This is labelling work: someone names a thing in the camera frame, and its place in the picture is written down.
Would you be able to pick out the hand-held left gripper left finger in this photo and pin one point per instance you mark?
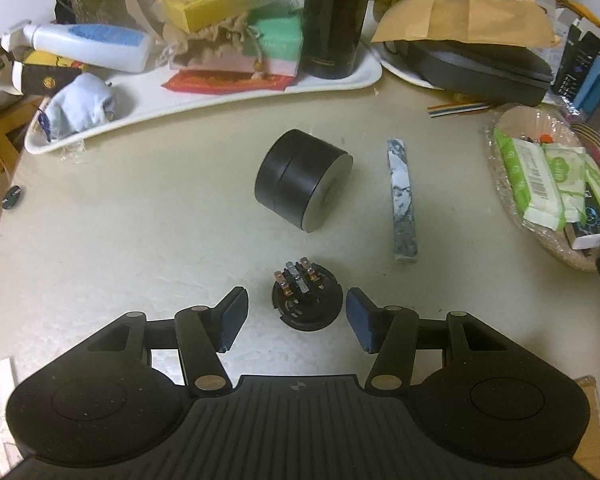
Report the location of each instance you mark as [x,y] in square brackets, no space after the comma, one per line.
[232,317]

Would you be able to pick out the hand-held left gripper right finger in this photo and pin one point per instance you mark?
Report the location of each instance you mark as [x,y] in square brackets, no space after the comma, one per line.
[360,320]

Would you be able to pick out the black round switch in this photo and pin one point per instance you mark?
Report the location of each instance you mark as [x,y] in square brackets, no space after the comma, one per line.
[305,300]

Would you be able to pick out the cardboard box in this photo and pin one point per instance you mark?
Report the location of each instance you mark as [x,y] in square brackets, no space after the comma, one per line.
[592,405]

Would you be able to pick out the small black carton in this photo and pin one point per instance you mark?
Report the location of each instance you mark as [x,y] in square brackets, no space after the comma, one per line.
[590,225]

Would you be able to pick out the marbled grey stick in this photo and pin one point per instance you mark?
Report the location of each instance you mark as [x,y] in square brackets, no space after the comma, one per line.
[402,200]

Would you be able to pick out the black cylindrical container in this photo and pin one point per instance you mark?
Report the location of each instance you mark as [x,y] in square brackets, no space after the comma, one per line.
[295,175]

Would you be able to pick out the plastic wrapped basket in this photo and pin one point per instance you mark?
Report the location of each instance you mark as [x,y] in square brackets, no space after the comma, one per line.
[525,125]

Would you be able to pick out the white tray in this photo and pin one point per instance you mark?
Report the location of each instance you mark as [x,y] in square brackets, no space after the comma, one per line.
[180,105]

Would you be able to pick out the white card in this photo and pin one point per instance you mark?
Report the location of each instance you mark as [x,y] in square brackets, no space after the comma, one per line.
[4,372]

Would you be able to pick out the red packet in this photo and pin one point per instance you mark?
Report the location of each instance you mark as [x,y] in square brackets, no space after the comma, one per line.
[220,81]

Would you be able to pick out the tall black carton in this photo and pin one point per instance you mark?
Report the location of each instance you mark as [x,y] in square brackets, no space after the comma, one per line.
[575,65]

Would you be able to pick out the small black cap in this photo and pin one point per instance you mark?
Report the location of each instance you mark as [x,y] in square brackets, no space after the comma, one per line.
[13,197]

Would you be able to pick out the white plate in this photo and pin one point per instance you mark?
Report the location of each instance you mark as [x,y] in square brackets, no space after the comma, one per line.
[405,72]

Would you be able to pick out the rolled white sock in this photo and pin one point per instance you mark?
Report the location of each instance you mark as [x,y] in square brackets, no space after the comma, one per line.
[80,102]

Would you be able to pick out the black flat case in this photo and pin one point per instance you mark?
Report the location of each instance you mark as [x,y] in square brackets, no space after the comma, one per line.
[480,72]

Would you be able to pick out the brown crinkled paper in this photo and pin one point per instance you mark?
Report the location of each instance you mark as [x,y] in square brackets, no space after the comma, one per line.
[205,42]

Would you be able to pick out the green box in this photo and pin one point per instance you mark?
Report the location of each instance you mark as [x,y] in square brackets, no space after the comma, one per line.
[277,40]

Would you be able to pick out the yellow packet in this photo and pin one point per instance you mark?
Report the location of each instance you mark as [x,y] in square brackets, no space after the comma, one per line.
[582,10]

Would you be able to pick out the black and yellow box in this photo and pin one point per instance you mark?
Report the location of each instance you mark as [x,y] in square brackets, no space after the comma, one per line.
[40,80]

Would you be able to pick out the black thermos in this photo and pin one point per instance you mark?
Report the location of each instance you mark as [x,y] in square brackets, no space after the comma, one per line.
[335,15]

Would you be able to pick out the white bottle blue label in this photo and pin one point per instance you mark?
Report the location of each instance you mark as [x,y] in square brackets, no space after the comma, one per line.
[95,42]

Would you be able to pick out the white cartons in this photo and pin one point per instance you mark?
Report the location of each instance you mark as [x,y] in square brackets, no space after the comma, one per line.
[540,0]

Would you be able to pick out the brown envelope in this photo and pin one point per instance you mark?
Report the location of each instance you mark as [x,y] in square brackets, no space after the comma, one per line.
[470,17]

